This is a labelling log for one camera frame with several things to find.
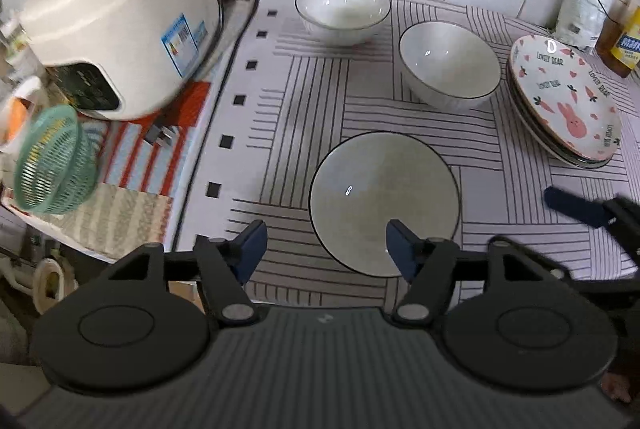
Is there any white bowl black rim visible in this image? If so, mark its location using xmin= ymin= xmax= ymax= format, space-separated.
xmin=398 ymin=22 xmax=501 ymax=112
xmin=295 ymin=0 xmax=392 ymax=47
xmin=309 ymin=131 xmax=461 ymax=279

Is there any pink rabbit carrot plate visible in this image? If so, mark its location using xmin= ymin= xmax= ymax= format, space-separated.
xmin=509 ymin=35 xmax=622 ymax=163

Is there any blue fried egg plate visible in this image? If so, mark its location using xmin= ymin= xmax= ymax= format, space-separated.
xmin=504 ymin=62 xmax=612 ymax=169

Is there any colourful striped cloth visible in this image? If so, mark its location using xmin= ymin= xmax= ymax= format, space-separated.
xmin=0 ymin=0 xmax=262 ymax=262

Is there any rice cooker power plug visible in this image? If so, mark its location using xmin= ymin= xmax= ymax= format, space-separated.
xmin=143 ymin=120 xmax=179 ymax=148

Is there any yellow label oil bottle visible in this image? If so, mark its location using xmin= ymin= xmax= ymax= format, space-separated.
xmin=596 ymin=0 xmax=639 ymax=78

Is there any striped white table mat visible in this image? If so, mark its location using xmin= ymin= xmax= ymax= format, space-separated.
xmin=172 ymin=0 xmax=639 ymax=309

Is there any green plastic basket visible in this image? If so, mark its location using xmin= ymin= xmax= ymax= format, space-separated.
xmin=13 ymin=104 xmax=98 ymax=215

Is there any white plastic food bag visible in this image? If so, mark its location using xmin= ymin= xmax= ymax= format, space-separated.
xmin=553 ymin=0 xmax=613 ymax=52

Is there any white rice cooker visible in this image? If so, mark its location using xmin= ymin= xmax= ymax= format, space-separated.
xmin=20 ymin=0 xmax=220 ymax=120

